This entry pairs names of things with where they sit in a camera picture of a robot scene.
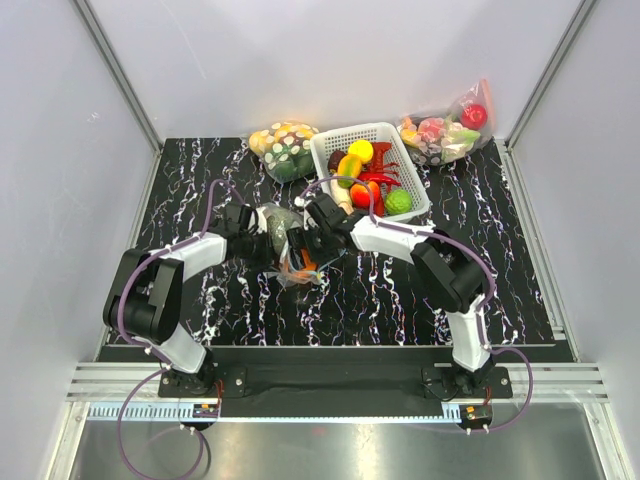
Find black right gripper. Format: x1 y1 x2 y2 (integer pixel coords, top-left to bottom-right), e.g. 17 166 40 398
286 224 340 274

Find clear blue-zip food bag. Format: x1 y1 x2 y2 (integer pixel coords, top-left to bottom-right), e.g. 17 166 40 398
257 203 346 288

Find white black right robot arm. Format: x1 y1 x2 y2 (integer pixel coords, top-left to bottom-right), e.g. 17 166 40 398
286 194 495 397

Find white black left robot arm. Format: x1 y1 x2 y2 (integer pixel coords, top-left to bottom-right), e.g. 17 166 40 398
103 203 275 396

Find green netted fake melon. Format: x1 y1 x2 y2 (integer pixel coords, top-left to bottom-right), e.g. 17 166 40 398
266 208 297 255

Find orange fake tomato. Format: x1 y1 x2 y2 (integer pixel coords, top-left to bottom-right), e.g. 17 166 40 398
282 270 321 286

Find orange fake persimmon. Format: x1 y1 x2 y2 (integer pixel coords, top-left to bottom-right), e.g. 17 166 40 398
350 181 381 210

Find red fake chili pepper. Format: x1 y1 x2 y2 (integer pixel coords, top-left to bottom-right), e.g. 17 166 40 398
358 172 401 187

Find dark brown fake passionfruit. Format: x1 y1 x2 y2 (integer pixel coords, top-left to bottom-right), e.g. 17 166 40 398
327 150 346 173

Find green fake custard apple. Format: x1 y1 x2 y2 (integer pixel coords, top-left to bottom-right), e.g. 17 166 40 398
384 189 412 215

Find red fake lobster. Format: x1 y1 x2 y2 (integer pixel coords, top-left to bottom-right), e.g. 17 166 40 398
361 142 398 180

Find white-dotted clear food bag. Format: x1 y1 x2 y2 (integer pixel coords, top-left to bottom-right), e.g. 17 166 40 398
248 121 319 184

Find yellow fake pear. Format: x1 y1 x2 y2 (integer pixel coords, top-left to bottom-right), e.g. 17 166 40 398
348 139 374 164

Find pink-dotted clear food bag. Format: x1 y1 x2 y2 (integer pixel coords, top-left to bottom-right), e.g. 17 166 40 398
395 79 496 166

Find red fake apple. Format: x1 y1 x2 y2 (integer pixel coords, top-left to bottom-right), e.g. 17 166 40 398
459 104 488 131

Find white perforated plastic basket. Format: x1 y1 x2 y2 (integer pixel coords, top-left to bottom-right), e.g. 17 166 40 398
310 122 431 223

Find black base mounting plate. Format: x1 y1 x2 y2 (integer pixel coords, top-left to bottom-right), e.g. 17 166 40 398
99 344 574 419

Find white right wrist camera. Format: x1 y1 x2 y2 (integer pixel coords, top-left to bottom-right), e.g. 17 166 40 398
294 196 317 230

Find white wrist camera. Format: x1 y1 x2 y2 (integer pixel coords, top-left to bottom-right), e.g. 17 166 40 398
248 206 268 234
294 196 317 230

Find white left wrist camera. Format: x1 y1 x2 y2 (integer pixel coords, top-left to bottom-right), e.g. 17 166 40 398
248 206 268 234

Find white slotted cable duct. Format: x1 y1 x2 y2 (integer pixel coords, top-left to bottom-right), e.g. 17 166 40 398
88 401 462 424

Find aluminium frame rail left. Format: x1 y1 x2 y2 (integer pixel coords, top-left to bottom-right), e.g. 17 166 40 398
44 1 163 479

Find aluminium frame rail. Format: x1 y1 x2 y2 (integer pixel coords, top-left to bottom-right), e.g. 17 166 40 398
504 1 639 470
44 1 163 479

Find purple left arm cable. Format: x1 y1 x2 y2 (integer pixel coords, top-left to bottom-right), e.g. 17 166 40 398
117 178 246 479

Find aluminium frame rail right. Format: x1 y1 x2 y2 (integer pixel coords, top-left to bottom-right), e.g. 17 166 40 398
504 1 639 470

